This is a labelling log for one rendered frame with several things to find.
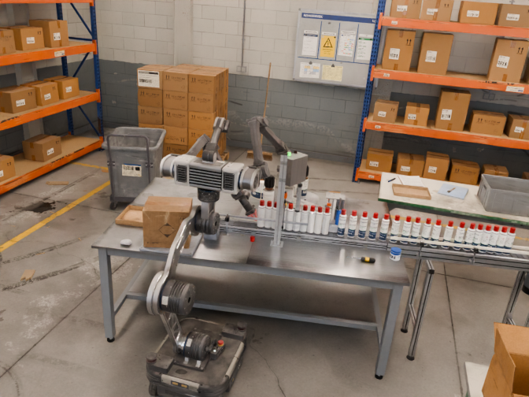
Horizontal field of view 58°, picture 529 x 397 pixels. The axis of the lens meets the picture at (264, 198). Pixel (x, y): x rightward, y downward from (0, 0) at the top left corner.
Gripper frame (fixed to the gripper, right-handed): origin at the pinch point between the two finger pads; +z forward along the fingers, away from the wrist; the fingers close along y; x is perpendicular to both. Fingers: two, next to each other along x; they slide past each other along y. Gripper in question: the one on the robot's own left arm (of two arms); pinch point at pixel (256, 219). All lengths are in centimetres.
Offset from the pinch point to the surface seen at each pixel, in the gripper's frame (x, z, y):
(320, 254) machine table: -33, 36, -23
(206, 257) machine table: 27, -9, -44
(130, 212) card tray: 86, -50, 9
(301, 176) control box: -47, -15, -9
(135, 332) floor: 123, 25, -31
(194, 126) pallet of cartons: 119, -44, 320
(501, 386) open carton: -105, 67, -145
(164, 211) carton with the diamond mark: 34, -49, -40
